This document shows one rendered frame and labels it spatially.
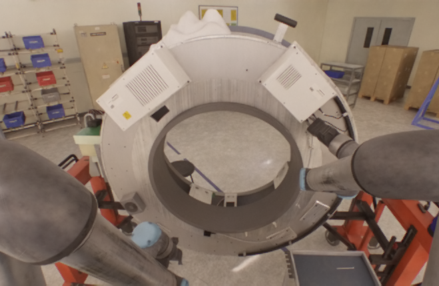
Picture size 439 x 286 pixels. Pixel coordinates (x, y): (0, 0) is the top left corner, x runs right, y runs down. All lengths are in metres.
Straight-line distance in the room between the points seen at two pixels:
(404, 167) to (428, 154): 0.04
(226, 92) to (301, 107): 0.33
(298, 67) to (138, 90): 0.63
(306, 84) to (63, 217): 0.87
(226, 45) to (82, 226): 0.87
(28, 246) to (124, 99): 0.77
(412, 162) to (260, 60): 0.76
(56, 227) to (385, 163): 0.47
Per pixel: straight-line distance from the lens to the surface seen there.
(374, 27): 10.25
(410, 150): 0.44
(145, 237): 0.83
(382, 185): 0.46
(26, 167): 0.34
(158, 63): 0.93
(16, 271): 0.51
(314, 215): 1.51
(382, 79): 7.42
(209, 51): 1.05
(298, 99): 0.98
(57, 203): 0.33
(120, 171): 1.44
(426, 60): 7.12
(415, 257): 1.75
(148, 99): 0.98
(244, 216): 1.55
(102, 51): 5.51
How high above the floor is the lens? 1.90
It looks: 28 degrees down
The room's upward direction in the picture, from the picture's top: 1 degrees counter-clockwise
